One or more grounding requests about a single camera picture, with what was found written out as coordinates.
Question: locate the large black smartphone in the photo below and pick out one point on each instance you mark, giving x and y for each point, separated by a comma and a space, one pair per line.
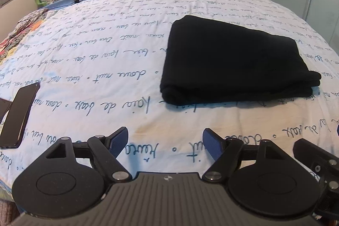
18, 114

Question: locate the colourful patchwork quilt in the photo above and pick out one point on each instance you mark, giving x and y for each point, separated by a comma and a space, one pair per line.
16, 32

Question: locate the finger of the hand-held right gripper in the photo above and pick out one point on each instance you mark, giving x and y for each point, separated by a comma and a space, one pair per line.
317, 157

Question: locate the white script-printed bed sheet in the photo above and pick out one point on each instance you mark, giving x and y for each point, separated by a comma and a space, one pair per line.
106, 56

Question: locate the small black smartphone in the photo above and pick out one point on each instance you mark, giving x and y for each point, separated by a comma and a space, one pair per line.
4, 109

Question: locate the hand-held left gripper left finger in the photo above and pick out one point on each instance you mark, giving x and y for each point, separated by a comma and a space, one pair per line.
119, 140

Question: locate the black pants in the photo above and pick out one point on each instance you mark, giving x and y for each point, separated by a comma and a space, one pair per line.
227, 61

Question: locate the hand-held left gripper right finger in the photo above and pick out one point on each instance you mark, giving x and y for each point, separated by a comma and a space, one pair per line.
212, 141

